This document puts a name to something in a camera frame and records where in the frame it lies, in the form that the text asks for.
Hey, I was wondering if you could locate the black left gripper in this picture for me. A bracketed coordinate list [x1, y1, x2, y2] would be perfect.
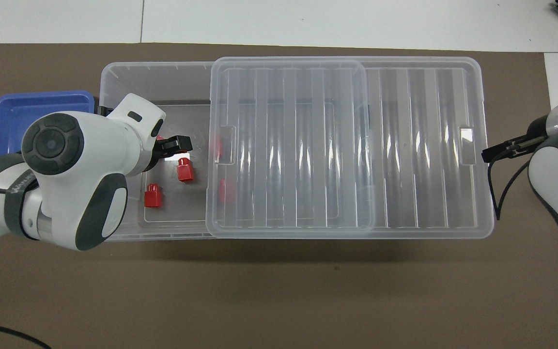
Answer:
[140, 136, 193, 173]

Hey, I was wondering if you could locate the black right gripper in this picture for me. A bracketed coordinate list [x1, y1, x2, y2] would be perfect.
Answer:
[481, 115, 551, 163]

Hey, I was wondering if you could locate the clear ribbed plastic lid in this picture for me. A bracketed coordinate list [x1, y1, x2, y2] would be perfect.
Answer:
[205, 56, 495, 239]

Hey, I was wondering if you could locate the clear plastic storage box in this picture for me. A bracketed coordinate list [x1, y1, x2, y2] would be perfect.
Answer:
[100, 61, 376, 240]

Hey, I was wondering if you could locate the blue plastic tray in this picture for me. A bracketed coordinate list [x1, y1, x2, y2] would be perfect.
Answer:
[0, 90, 98, 160]

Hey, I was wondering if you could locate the brown table mat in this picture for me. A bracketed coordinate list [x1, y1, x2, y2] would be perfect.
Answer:
[0, 43, 558, 349]

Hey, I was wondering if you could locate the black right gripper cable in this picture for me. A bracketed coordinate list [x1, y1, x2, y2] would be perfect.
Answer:
[487, 155, 531, 221]

